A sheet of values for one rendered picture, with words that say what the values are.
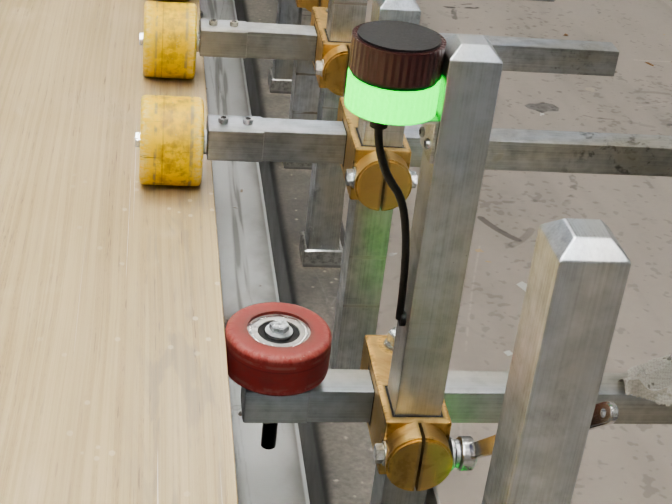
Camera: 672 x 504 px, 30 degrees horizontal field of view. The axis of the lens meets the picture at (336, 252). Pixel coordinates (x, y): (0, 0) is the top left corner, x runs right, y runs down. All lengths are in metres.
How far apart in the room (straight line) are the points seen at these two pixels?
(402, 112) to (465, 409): 0.29
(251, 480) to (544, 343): 0.68
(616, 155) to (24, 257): 0.55
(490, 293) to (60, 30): 1.54
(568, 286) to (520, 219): 2.56
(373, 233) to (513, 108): 2.68
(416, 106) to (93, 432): 0.30
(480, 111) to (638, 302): 2.11
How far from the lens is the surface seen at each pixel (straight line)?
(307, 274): 1.42
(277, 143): 1.13
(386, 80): 0.78
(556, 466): 0.65
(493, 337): 2.66
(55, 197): 1.12
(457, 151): 0.82
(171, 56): 1.33
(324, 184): 1.39
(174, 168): 1.11
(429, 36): 0.81
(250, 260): 1.59
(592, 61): 1.44
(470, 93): 0.81
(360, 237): 1.13
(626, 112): 3.92
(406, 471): 0.93
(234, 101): 2.04
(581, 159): 1.19
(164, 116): 1.10
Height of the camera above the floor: 1.43
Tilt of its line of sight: 30 degrees down
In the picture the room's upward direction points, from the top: 7 degrees clockwise
